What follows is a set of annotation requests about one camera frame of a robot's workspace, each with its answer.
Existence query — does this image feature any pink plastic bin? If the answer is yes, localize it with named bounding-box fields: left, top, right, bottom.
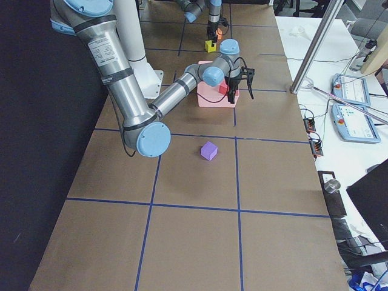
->
left=196, top=61, right=240, bottom=108

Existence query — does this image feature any lower orange black connector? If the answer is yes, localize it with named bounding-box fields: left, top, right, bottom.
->
left=309, top=138, right=324, bottom=158

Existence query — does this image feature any upper teach pendant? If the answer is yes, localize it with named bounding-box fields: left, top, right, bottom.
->
left=332, top=74, right=371, bottom=107

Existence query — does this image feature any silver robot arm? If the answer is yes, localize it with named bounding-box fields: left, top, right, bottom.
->
left=175, top=0, right=229, bottom=48
left=50, top=1, right=255, bottom=158

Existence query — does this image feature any upper orange black connector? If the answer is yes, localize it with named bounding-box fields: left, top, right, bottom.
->
left=303, top=117, right=316, bottom=133

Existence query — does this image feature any small metal cylinder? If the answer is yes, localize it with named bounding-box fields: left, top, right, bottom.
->
left=324, top=179, right=341, bottom=194

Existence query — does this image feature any orange foam block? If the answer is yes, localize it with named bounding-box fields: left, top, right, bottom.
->
left=216, top=28, right=223, bottom=41

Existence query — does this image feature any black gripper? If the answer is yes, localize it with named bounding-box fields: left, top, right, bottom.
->
left=207, top=20, right=228, bottom=46
left=225, top=67, right=255, bottom=104

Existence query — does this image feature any black monitor corner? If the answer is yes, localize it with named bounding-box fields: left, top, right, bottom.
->
left=346, top=162, right=387, bottom=247

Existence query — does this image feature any red foam block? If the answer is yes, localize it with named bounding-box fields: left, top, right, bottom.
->
left=218, top=81, right=229, bottom=96

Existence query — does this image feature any lower teach pendant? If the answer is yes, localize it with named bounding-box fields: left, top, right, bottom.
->
left=331, top=104, right=381, bottom=144

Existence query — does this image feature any purple foam block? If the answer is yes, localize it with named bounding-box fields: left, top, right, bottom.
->
left=200, top=141, right=218, bottom=161

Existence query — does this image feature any aluminium frame post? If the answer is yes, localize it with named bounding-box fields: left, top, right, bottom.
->
left=290, top=0, right=344, bottom=94

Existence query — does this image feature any yellow foam block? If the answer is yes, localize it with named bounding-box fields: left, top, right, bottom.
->
left=204, top=40, right=216, bottom=53

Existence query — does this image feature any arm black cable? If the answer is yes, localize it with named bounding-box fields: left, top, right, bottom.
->
left=196, top=56, right=255, bottom=104

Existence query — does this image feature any teach pendant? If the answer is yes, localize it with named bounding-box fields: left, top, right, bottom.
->
left=332, top=74, right=371, bottom=107
left=331, top=104, right=381, bottom=144

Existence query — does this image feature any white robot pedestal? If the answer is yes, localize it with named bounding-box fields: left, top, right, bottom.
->
left=113, top=0, right=164, bottom=99

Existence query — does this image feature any orange black connector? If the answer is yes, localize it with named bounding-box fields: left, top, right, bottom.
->
left=303, top=117, right=316, bottom=133
left=309, top=138, right=324, bottom=158

